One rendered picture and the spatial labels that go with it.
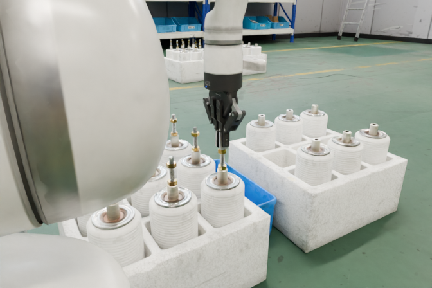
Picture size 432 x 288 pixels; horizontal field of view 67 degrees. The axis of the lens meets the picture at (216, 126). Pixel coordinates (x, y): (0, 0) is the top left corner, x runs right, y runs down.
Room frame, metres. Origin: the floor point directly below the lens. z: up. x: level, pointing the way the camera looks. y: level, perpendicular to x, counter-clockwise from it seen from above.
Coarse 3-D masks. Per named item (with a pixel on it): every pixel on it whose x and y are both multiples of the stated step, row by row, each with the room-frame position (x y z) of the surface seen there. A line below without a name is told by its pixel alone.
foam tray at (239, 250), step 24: (264, 216) 0.60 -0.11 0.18; (144, 240) 0.52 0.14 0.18; (192, 240) 0.52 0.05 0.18; (216, 240) 0.53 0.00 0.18; (240, 240) 0.56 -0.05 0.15; (264, 240) 0.59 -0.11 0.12; (144, 264) 0.46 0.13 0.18; (168, 264) 0.47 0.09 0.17; (192, 264) 0.50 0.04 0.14; (216, 264) 0.53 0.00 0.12; (240, 264) 0.56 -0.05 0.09; (264, 264) 0.60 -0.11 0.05
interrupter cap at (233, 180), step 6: (210, 174) 0.65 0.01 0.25; (216, 174) 0.65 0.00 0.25; (228, 174) 0.65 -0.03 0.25; (234, 174) 0.65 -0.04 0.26; (210, 180) 0.62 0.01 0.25; (216, 180) 0.63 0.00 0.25; (228, 180) 0.63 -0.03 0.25; (234, 180) 0.62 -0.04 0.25; (210, 186) 0.60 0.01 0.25; (216, 186) 0.60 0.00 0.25; (222, 186) 0.60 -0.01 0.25; (228, 186) 0.60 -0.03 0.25; (234, 186) 0.60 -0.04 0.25
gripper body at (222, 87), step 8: (208, 80) 0.60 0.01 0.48; (216, 80) 0.59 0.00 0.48; (224, 80) 0.59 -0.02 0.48; (232, 80) 0.59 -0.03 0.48; (240, 80) 0.61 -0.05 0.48; (208, 88) 0.60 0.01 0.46; (216, 88) 0.59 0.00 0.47; (224, 88) 0.59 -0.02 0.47; (232, 88) 0.59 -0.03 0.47; (240, 88) 0.61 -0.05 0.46; (216, 96) 0.63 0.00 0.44; (224, 96) 0.60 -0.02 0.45; (232, 96) 0.59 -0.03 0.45; (216, 104) 0.63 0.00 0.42; (224, 104) 0.60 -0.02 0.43; (232, 104) 0.59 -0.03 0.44; (216, 112) 0.63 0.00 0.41; (224, 112) 0.60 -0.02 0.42
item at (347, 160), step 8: (328, 144) 0.85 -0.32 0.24; (336, 144) 0.83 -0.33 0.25; (360, 144) 0.83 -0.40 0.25; (336, 152) 0.82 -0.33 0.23; (344, 152) 0.81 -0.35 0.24; (352, 152) 0.80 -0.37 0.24; (360, 152) 0.81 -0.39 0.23; (336, 160) 0.82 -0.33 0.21; (344, 160) 0.81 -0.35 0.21; (352, 160) 0.80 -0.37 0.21; (360, 160) 0.82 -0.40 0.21; (336, 168) 0.81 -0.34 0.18; (344, 168) 0.81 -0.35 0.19; (352, 168) 0.80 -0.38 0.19
